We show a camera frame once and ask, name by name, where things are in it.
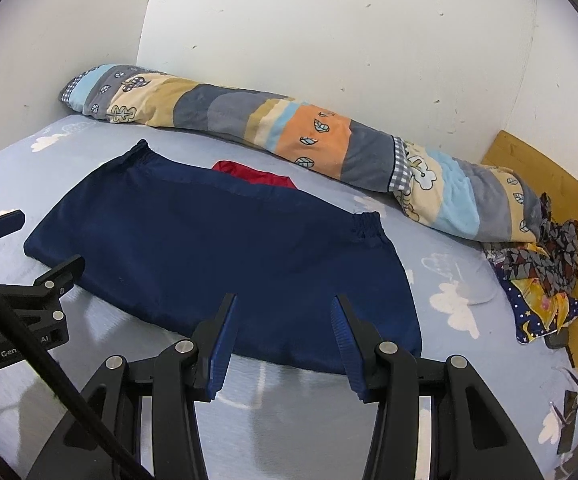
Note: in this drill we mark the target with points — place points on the navy jacket with red collar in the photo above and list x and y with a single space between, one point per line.
165 242

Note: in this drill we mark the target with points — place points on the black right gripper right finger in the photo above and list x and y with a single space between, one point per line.
472 437

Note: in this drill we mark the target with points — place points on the patchwork rolled quilt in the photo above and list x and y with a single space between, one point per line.
484 203

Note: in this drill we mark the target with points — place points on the patterned crumpled clothes pile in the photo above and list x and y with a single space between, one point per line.
539 277

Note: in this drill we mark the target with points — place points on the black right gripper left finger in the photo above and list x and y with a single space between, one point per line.
137 420

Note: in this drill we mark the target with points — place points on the dark object at bed edge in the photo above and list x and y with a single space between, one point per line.
567 415

